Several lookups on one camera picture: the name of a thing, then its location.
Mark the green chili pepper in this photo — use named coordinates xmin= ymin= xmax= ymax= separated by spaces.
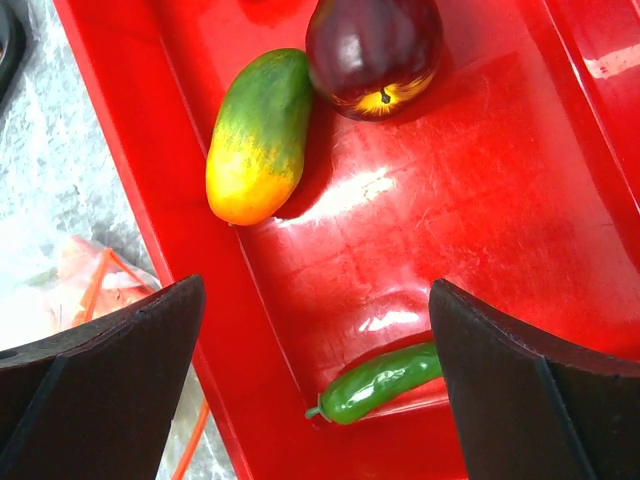
xmin=305 ymin=342 xmax=442 ymax=425

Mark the red plastic bin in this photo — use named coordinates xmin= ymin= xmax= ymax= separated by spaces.
xmin=56 ymin=1 xmax=639 ymax=479

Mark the black serving tray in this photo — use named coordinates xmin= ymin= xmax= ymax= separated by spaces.
xmin=1 ymin=1 xmax=28 ymax=101

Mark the watermelon slice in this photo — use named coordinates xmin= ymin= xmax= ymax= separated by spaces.
xmin=50 ymin=235 xmax=158 ymax=329

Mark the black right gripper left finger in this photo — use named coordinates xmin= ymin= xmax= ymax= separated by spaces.
xmin=1 ymin=275 xmax=206 ymax=479

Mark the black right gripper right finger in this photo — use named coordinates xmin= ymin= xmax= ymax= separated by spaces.
xmin=429 ymin=279 xmax=639 ymax=479

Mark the clear zip top bag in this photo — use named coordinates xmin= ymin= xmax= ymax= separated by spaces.
xmin=1 ymin=236 xmax=206 ymax=479

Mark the dark red apple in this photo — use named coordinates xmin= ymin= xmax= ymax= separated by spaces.
xmin=305 ymin=0 xmax=443 ymax=121

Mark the green orange mango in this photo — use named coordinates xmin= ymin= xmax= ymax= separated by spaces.
xmin=205 ymin=48 xmax=314 ymax=226

